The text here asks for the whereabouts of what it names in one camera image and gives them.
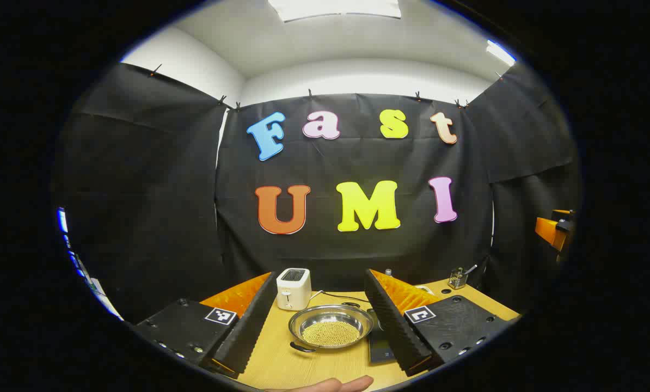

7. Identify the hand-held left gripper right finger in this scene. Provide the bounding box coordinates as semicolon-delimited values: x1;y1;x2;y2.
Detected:
364;268;522;378

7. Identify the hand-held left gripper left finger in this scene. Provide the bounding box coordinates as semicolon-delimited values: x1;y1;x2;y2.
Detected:
132;271;278;380

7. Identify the black induction cooktop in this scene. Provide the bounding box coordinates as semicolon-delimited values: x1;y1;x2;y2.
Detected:
367;308;397;365

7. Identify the stainless steel pot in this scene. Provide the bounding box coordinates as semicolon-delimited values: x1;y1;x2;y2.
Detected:
288;304;375;353

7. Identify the heap of soybeans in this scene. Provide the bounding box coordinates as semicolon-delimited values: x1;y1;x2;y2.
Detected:
302;321;360;347

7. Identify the white toaster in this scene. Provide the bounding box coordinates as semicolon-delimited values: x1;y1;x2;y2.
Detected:
276;267;312;311

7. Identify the black backdrop cloth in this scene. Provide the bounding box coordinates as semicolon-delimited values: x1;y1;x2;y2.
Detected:
53;61;582;326

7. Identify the ceiling light panel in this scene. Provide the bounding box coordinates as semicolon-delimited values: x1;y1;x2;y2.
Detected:
486;40;517;67
268;0;402;22

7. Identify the black power cable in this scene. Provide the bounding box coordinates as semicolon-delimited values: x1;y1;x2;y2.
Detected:
310;290;370;304

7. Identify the metal wire utensil holder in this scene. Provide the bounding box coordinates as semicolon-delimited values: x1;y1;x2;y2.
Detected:
448;265;470;290

